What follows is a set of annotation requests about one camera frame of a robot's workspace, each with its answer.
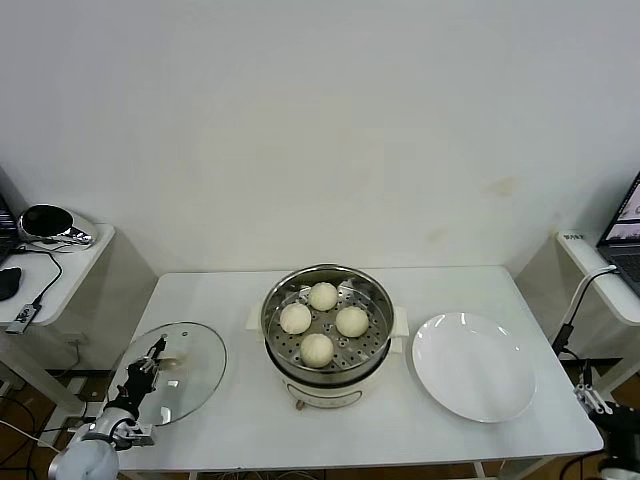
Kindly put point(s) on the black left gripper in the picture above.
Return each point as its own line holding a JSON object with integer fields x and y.
{"x": 137, "y": 385}

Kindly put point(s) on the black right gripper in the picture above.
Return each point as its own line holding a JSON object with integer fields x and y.
{"x": 622, "y": 427}

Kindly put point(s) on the round glass pot lid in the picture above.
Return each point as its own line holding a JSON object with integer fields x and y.
{"x": 200, "y": 350}

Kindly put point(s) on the white steamed baozi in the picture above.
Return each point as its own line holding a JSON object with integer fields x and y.
{"x": 322, "y": 296}
{"x": 352, "y": 321}
{"x": 316, "y": 350}
{"x": 295, "y": 318}

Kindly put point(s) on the stainless steel steamer basket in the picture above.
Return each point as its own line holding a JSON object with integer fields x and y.
{"x": 350, "y": 372}

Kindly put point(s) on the white side desk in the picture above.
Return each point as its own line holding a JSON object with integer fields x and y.
{"x": 75, "y": 280}
{"x": 607, "y": 395}

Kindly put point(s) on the round white plate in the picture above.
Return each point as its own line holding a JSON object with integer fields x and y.
{"x": 475, "y": 365}

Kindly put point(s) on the small grey usb adapter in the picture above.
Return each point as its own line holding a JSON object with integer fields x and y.
{"x": 22, "y": 317}

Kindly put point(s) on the black computer mouse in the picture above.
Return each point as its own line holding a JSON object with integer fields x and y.
{"x": 10, "y": 284}

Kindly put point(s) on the grey laptop with lit screen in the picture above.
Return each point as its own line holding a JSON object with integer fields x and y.
{"x": 622, "y": 240}

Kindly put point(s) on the white label sticker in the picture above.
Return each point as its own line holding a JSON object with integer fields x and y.
{"x": 573, "y": 236}

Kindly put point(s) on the chrome and black device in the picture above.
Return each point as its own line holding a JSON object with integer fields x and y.
{"x": 50, "y": 225}

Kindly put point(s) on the cream electric cooker pot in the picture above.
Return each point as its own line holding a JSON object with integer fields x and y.
{"x": 325, "y": 395}

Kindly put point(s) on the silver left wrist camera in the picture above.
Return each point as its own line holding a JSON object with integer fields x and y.
{"x": 140, "y": 435}

